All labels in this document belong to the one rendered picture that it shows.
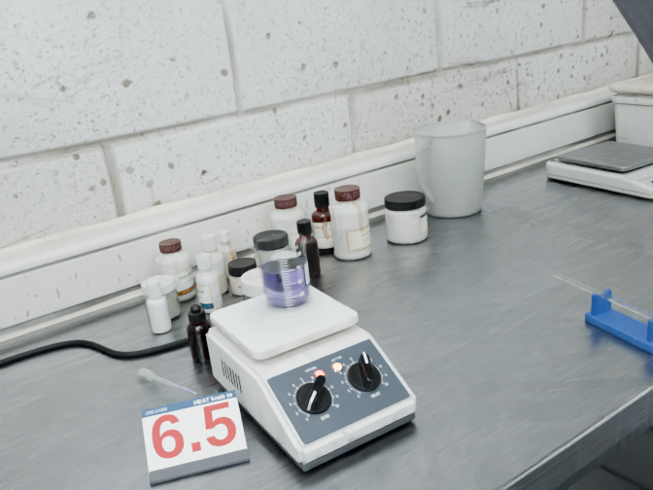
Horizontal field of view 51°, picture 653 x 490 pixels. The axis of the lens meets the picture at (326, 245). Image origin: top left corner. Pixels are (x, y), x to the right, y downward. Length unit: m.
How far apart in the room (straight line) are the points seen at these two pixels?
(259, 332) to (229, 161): 0.50
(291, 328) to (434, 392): 0.16
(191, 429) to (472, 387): 0.28
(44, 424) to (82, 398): 0.05
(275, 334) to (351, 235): 0.41
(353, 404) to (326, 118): 0.68
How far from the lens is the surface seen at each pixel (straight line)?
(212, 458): 0.67
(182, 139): 1.09
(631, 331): 0.83
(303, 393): 0.64
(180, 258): 0.99
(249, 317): 0.72
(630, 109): 1.63
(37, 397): 0.86
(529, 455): 0.65
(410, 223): 1.11
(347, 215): 1.04
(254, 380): 0.66
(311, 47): 1.20
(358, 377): 0.66
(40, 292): 1.02
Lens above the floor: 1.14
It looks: 20 degrees down
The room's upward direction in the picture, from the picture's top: 6 degrees counter-clockwise
